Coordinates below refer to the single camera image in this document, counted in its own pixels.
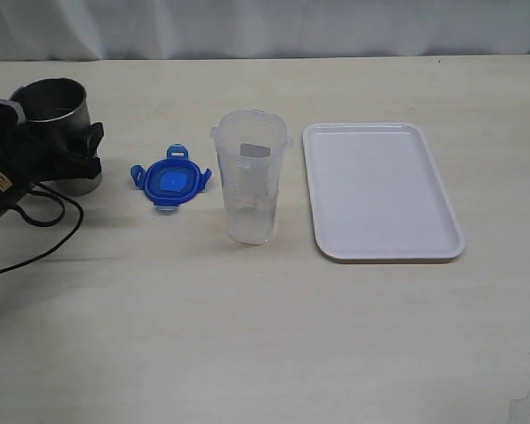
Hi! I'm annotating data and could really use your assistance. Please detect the clear plastic container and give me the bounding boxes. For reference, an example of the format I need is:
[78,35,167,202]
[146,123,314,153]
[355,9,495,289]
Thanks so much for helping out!
[210,110,292,245]

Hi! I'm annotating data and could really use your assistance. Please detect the white rectangular tray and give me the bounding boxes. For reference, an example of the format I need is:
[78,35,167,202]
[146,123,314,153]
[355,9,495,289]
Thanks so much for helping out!
[302,122,466,262]

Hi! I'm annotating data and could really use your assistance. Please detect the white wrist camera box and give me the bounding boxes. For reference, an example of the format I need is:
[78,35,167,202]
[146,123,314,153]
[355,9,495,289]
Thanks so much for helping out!
[0,98,26,128]

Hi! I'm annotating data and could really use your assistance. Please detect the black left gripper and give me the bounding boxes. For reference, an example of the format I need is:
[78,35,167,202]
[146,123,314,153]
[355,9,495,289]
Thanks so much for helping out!
[0,122,104,190]

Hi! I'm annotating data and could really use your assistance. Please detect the black cable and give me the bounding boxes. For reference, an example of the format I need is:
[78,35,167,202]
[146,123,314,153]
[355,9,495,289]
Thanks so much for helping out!
[0,181,85,279]

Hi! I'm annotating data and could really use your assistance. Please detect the blue plastic lid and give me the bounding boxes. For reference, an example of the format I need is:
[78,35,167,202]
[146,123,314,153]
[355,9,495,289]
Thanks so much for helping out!
[130,144,213,211]

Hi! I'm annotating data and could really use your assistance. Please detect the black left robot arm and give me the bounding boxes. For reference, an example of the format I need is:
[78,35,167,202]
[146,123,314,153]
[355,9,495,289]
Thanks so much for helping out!
[0,99,104,217]

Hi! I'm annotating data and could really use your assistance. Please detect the stainless steel cup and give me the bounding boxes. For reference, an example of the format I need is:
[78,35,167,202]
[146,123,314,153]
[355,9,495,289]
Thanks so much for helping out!
[10,78,102,196]

